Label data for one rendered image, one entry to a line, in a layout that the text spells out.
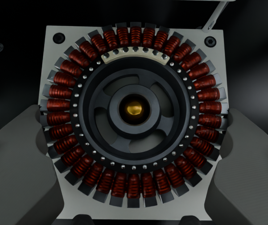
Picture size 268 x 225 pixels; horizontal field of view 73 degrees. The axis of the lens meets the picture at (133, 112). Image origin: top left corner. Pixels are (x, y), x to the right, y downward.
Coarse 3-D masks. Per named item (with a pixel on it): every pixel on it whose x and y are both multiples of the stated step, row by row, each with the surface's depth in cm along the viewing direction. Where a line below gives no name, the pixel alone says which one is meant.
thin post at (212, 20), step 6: (216, 6) 13; (222, 6) 12; (210, 12) 14; (216, 12) 13; (222, 12) 13; (210, 18) 14; (216, 18) 13; (204, 24) 15; (210, 24) 14; (204, 30) 15
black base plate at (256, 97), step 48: (0, 0) 17; (48, 0) 17; (96, 0) 17; (144, 0) 17; (192, 0) 17; (240, 0) 17; (0, 48) 16; (240, 48) 16; (0, 96) 15; (240, 96) 16
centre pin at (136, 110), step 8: (128, 104) 11; (136, 104) 11; (144, 104) 12; (120, 112) 12; (128, 112) 11; (136, 112) 11; (144, 112) 12; (128, 120) 12; (136, 120) 12; (144, 120) 12
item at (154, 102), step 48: (96, 48) 11; (144, 48) 11; (192, 48) 11; (48, 96) 11; (96, 96) 13; (144, 96) 12; (192, 96) 11; (96, 144) 10; (192, 144) 10; (96, 192) 10; (144, 192) 10
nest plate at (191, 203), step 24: (48, 48) 15; (216, 48) 15; (48, 72) 14; (216, 72) 15; (96, 120) 14; (48, 144) 13; (144, 144) 14; (72, 192) 13; (192, 192) 13; (72, 216) 13; (96, 216) 13; (120, 216) 13; (144, 216) 13; (168, 216) 13
